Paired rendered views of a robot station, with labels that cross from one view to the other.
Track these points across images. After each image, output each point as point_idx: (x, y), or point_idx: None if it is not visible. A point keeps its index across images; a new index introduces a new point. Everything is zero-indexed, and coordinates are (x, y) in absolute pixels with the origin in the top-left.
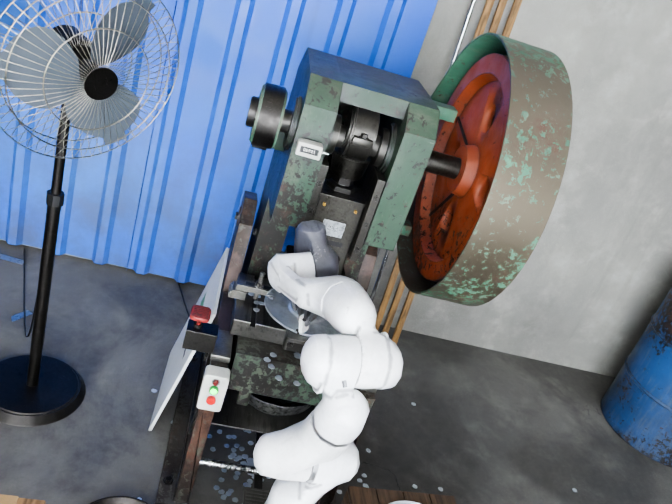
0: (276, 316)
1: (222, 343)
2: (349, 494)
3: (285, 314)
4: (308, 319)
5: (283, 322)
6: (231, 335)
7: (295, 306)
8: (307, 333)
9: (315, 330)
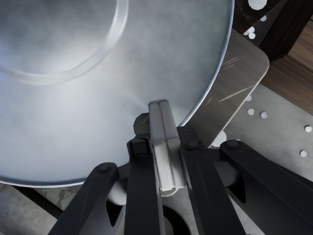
0: (42, 162)
1: (27, 225)
2: (297, 62)
3: (40, 116)
4: (227, 190)
5: (84, 158)
6: (5, 187)
7: (118, 228)
8: (173, 104)
9: (167, 57)
